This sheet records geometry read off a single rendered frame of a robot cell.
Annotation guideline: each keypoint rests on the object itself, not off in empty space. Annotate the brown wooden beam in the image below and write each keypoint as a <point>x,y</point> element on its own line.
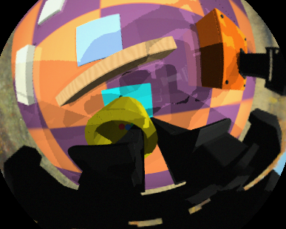
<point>115,64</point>

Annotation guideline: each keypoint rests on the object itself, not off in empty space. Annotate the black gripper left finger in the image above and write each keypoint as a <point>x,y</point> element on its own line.
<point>128,154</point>

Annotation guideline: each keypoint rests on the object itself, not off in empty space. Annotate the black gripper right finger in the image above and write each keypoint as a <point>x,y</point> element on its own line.
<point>179,146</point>

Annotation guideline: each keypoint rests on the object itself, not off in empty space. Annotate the yellow cup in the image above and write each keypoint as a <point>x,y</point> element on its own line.
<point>103,128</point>

